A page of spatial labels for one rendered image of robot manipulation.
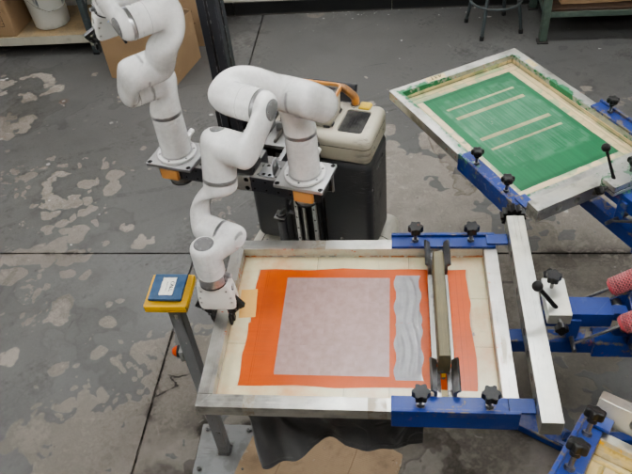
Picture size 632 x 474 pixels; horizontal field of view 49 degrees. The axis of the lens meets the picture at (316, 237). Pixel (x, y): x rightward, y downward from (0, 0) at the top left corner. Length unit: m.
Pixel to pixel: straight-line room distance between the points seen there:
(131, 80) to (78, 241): 1.99
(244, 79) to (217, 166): 0.23
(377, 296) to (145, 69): 0.90
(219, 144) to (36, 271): 2.30
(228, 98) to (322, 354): 0.71
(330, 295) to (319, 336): 0.15
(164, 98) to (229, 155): 0.56
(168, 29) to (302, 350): 0.91
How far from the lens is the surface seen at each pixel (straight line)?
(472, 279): 2.02
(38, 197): 4.25
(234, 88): 1.65
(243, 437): 2.85
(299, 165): 2.01
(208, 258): 1.72
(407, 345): 1.85
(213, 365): 1.83
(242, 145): 1.59
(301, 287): 2.00
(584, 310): 1.88
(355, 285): 1.99
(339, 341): 1.87
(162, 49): 1.90
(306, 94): 1.75
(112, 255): 3.70
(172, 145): 2.19
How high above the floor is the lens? 2.44
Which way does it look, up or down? 44 degrees down
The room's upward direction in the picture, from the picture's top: 7 degrees counter-clockwise
